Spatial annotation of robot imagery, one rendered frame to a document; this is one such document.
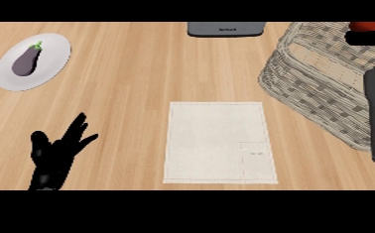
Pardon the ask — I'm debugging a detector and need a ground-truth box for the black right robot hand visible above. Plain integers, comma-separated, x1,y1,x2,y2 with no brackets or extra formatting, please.
344,30,375,47

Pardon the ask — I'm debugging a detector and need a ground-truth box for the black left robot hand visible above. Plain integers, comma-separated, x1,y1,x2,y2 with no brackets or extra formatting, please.
27,111,99,191

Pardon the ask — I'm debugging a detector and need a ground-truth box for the red bell pepper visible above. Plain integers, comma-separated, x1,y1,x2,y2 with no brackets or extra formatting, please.
348,21,375,33

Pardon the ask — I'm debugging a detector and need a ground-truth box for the grey wicker basket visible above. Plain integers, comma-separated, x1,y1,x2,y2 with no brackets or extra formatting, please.
257,21,375,153

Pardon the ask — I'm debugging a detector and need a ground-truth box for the white placemat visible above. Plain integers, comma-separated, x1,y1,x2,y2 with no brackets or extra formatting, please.
161,101,281,185

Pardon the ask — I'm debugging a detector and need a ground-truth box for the dark grey appliance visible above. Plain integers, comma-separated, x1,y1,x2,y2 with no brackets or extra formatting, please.
186,21,269,39

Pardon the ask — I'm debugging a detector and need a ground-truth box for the white oval plate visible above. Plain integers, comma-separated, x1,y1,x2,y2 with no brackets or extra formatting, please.
0,33,74,92

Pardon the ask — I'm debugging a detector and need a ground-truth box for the purple eggplant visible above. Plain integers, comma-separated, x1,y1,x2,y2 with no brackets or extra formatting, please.
10,41,44,77

